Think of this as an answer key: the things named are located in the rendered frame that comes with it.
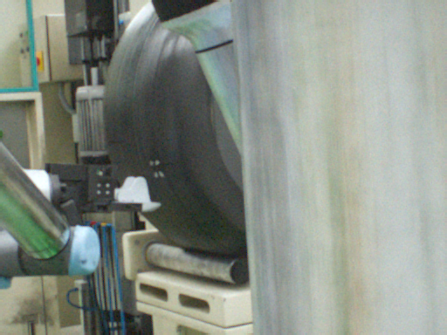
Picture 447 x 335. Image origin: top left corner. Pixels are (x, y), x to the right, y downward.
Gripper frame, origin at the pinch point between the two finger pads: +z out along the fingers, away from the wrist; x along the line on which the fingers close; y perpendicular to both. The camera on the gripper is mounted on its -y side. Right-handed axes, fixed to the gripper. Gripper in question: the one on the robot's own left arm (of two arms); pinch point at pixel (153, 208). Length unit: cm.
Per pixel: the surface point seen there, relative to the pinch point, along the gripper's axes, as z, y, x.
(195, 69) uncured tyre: 1.0, 23.6, -11.7
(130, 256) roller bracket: 7.8, -10.8, 25.4
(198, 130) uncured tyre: 2.0, 13.5, -11.8
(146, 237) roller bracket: 11.3, -7.0, 25.4
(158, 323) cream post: 21, -27, 37
